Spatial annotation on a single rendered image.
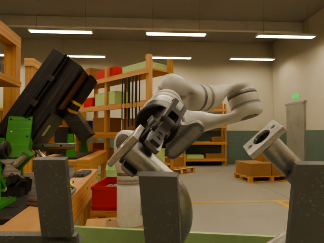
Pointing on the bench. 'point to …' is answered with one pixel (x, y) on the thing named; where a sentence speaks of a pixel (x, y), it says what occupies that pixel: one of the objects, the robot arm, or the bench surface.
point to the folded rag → (32, 201)
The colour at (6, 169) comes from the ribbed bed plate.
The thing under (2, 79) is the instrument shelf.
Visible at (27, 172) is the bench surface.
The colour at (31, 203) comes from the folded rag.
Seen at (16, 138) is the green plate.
